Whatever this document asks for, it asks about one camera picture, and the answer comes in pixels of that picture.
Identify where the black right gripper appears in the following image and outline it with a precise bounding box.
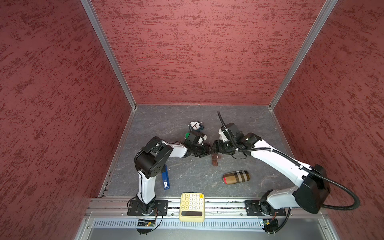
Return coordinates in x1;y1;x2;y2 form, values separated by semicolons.
210;138;238;154

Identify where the brown weekly pill organizer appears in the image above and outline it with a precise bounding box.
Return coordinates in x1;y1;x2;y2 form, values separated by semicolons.
212;155;221;167

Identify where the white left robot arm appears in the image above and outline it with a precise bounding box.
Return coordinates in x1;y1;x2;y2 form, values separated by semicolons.
134;137;212;215

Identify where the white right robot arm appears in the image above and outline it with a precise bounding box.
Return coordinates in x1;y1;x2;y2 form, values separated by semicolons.
214;123;330;216

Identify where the teal dial kitchen scale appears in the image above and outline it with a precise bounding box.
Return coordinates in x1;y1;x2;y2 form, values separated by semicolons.
189;121;204;132

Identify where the plaid checkered pouch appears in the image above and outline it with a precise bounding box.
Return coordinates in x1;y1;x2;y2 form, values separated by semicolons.
223;170;251;185

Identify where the yellow calculator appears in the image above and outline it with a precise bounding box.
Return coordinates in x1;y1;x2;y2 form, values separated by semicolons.
179;193;205;223

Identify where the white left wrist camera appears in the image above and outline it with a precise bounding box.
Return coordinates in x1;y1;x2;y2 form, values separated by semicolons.
198;133;208;145

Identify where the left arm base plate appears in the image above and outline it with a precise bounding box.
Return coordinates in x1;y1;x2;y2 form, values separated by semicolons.
127;198;169;216

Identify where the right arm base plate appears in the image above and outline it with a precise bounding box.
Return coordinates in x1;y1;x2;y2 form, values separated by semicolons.
244;200;287;217

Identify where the aluminium corner post right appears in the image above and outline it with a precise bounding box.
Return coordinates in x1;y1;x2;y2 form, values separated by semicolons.
269;0;338;112

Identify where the aluminium corner post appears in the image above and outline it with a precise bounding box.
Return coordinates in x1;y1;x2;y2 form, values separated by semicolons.
269;0;338;112
81;0;137;111

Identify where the aluminium corner post left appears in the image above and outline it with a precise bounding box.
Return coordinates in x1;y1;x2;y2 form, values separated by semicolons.
81;0;137;111

